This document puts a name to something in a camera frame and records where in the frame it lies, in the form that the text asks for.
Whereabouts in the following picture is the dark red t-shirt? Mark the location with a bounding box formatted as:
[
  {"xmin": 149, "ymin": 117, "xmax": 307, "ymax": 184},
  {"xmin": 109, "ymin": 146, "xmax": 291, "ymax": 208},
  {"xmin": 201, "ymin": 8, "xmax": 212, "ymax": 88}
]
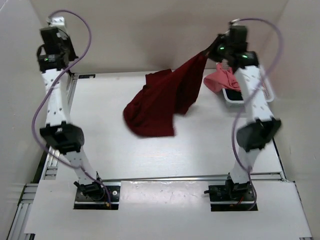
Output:
[{"xmin": 123, "ymin": 52, "xmax": 208, "ymax": 137}]

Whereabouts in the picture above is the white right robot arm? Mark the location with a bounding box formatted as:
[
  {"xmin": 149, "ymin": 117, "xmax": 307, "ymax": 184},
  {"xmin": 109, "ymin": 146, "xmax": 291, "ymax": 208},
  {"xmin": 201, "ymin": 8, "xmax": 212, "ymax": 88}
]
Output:
[{"xmin": 208, "ymin": 24, "xmax": 282, "ymax": 200}]

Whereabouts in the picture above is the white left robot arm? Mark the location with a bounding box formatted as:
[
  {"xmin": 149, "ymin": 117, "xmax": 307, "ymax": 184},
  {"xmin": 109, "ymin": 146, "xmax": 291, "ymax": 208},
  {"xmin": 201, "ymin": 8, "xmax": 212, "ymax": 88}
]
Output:
[{"xmin": 36, "ymin": 26, "xmax": 105, "ymax": 201}]

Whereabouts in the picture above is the pink t-shirt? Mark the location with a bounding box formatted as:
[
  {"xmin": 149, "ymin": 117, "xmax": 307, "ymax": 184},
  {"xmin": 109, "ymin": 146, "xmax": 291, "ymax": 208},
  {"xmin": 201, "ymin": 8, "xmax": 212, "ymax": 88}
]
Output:
[{"xmin": 203, "ymin": 63, "xmax": 241, "ymax": 93}]

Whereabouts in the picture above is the black t-shirt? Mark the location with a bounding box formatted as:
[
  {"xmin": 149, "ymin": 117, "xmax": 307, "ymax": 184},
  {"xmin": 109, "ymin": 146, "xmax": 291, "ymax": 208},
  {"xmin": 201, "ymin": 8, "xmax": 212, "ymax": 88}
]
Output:
[{"xmin": 225, "ymin": 89, "xmax": 243, "ymax": 101}]

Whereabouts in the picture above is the white plastic basket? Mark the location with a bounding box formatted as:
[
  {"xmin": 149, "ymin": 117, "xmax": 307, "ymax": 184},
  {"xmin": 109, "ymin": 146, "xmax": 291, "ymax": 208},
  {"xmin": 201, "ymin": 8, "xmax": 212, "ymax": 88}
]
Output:
[{"xmin": 221, "ymin": 74, "xmax": 274, "ymax": 109}]

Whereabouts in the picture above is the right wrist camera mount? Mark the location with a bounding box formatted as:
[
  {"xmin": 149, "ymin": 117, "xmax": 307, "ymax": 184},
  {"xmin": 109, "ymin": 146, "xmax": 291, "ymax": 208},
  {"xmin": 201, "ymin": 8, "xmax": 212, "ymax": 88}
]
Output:
[{"xmin": 228, "ymin": 18, "xmax": 241, "ymax": 28}]

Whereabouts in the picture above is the aluminium side frame rail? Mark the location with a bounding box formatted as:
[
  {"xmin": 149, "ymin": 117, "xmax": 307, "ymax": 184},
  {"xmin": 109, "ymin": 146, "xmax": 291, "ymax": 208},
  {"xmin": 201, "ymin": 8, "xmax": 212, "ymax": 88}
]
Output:
[{"xmin": 6, "ymin": 74, "xmax": 75, "ymax": 240}]

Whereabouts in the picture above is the aluminium table edge rail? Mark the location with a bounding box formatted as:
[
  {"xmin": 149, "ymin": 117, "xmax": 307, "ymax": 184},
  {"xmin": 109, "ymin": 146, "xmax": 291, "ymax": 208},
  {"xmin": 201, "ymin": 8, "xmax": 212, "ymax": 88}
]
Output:
[{"xmin": 40, "ymin": 167, "xmax": 284, "ymax": 182}]

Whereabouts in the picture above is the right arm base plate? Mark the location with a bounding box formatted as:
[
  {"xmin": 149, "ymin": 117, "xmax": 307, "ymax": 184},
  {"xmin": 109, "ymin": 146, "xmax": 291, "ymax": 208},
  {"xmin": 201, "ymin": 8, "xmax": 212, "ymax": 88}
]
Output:
[{"xmin": 203, "ymin": 185, "xmax": 258, "ymax": 212}]

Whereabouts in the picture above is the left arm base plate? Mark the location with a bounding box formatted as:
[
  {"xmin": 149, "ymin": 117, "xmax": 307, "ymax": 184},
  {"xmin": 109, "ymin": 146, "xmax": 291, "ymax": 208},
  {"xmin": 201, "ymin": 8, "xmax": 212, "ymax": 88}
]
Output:
[{"xmin": 73, "ymin": 181, "xmax": 121, "ymax": 211}]

